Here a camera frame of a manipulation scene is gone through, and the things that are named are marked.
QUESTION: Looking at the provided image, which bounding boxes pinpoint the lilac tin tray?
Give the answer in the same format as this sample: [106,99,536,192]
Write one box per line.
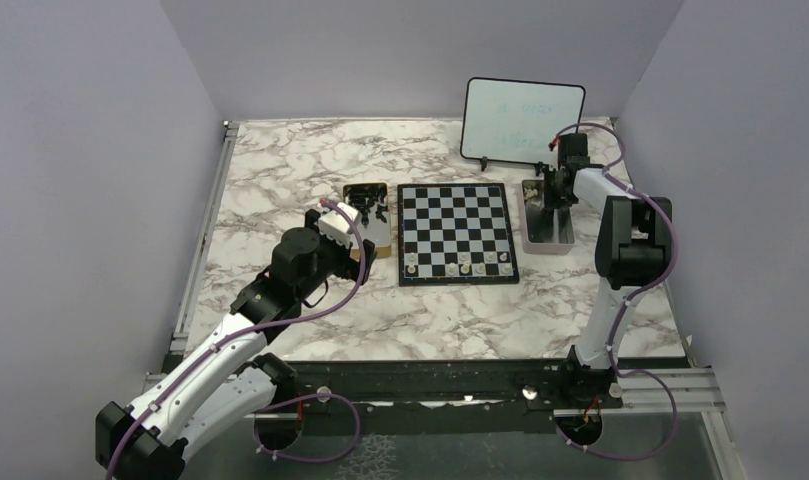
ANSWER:
[519,179,575,255]

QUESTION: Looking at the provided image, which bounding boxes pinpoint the yellow tin tray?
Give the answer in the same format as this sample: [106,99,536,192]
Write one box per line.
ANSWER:
[357,209,392,258]

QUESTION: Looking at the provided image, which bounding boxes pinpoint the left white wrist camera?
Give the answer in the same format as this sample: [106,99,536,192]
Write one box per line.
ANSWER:
[317,202,362,248]

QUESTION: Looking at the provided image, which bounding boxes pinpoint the small whiteboard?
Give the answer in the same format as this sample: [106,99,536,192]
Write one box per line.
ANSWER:
[460,77,586,165]

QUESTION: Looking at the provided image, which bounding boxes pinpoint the black chess pieces pile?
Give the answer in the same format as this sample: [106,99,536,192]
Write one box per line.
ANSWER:
[343,183,389,226]

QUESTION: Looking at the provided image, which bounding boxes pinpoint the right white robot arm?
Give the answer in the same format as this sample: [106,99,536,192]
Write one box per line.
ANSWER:
[541,129,677,407]

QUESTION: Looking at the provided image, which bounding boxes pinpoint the black white chessboard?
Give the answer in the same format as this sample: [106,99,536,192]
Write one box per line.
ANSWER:
[397,183,520,287]

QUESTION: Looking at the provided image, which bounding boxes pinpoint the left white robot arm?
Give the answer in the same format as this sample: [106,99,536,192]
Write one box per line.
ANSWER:
[95,201,376,479]

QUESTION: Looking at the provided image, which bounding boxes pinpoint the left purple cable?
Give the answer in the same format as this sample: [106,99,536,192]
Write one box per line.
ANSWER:
[104,198,369,480]

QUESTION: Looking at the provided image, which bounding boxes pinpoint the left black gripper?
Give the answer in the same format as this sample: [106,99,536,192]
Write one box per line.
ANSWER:
[297,209,377,301]

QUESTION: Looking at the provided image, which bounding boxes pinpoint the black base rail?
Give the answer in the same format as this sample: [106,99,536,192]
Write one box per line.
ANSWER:
[162,357,723,439]

